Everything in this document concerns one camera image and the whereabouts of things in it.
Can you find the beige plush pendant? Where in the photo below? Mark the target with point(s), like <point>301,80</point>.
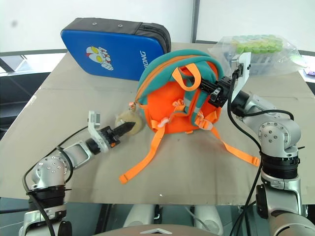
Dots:
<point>137,123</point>

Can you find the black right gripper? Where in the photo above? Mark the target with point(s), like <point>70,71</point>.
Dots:
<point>221,92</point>

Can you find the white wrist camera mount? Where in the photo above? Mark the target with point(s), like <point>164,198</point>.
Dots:
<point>243,71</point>
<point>94,120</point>

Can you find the clear plastic bag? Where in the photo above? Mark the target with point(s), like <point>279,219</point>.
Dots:
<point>275,61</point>

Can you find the green items in bag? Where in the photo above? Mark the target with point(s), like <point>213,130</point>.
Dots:
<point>258,44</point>

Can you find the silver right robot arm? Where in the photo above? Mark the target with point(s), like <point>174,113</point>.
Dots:
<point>278,132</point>

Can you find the purple object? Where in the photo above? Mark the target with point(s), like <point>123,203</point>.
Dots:
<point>310,72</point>

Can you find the grey metal pole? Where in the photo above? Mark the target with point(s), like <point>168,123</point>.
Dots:
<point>195,19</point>

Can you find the orange and teal backpack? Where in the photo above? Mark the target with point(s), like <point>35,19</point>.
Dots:
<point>167,103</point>

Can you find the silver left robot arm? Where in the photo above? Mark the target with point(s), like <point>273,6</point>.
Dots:
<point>51,169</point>

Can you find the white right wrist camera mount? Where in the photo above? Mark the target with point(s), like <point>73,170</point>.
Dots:
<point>243,71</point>

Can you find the white rounded robot leg shell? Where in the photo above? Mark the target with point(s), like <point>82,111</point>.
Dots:
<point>139,215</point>
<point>208,217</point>

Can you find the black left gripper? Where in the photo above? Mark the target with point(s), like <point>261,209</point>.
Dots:
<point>110,136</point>

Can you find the dark rounded robot torso top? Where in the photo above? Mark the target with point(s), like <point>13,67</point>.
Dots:
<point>157,231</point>

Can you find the blue cartoon print backpack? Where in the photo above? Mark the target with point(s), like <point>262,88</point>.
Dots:
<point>110,49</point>

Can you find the dark metal frame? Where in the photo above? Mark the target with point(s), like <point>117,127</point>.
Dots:
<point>22,71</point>

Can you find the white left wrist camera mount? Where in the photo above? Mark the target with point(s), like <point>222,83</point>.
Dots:
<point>94,120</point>

